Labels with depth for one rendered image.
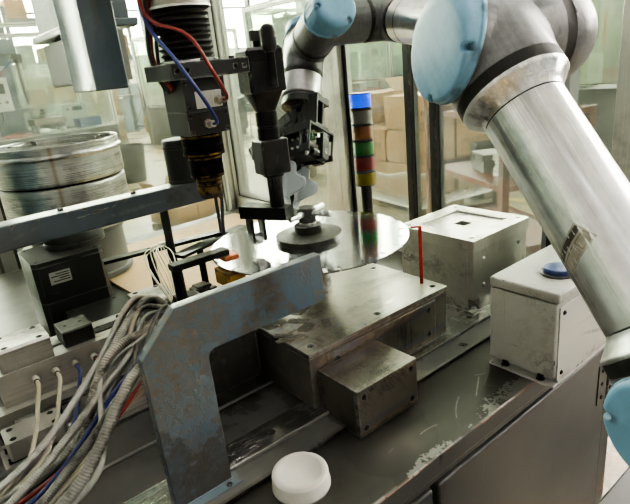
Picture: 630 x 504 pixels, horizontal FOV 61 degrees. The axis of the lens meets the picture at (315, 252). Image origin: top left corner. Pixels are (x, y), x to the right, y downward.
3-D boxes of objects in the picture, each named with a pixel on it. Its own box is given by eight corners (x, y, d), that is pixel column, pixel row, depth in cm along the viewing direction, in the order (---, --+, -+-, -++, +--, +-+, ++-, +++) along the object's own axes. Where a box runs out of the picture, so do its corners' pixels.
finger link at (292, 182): (299, 207, 89) (302, 154, 91) (273, 211, 93) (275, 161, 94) (311, 211, 92) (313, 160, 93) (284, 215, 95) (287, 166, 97)
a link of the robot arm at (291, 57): (292, 5, 95) (279, 31, 103) (289, 62, 93) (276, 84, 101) (333, 16, 98) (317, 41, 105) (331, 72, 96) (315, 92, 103)
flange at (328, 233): (284, 229, 96) (282, 216, 95) (345, 226, 94) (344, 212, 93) (269, 250, 86) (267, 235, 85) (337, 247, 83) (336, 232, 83)
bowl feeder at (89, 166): (124, 248, 164) (96, 130, 153) (165, 271, 141) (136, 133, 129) (15, 279, 147) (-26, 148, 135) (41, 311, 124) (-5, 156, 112)
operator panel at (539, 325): (575, 303, 101) (580, 228, 96) (638, 320, 93) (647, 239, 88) (488, 363, 85) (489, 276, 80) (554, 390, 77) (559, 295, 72)
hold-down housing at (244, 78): (283, 170, 83) (265, 30, 76) (297, 174, 79) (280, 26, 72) (250, 177, 80) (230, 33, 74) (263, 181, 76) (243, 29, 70)
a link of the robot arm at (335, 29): (368, -22, 88) (342, 16, 98) (307, -19, 84) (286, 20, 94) (382, 23, 88) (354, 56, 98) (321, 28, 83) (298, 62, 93)
